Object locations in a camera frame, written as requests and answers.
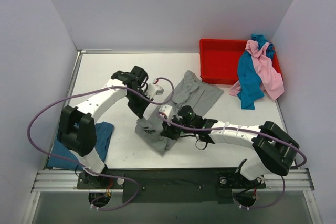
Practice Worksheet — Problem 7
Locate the grey t shirt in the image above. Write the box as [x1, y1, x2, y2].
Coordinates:
[135, 70, 224, 156]

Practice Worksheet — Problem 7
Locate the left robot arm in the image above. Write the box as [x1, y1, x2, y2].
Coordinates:
[57, 66, 163, 188]

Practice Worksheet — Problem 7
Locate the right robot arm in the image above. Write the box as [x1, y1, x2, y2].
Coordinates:
[158, 105, 299, 187]

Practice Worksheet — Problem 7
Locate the red plastic bin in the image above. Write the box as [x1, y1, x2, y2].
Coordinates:
[199, 39, 282, 84]

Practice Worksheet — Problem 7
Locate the teal t shirt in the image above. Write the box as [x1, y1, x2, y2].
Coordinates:
[237, 34, 275, 110]

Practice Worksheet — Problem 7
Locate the folded dark blue t shirt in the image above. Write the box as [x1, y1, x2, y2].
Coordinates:
[46, 122, 114, 171]

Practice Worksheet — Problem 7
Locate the pink t shirt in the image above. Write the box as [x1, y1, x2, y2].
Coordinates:
[229, 39, 285, 100]

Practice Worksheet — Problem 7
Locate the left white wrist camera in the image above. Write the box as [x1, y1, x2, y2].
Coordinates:
[144, 79, 164, 99]

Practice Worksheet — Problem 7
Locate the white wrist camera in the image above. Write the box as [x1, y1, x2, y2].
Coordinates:
[159, 104, 175, 121]
[144, 79, 164, 99]

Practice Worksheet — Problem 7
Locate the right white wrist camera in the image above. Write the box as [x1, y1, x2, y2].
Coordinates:
[159, 104, 175, 121]

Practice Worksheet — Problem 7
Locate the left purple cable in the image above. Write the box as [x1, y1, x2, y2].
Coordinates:
[27, 77, 175, 211]

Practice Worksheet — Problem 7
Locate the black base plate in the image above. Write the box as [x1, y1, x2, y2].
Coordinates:
[77, 168, 266, 206]

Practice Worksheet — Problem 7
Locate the aluminium front rail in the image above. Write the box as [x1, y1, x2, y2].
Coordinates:
[32, 169, 314, 192]

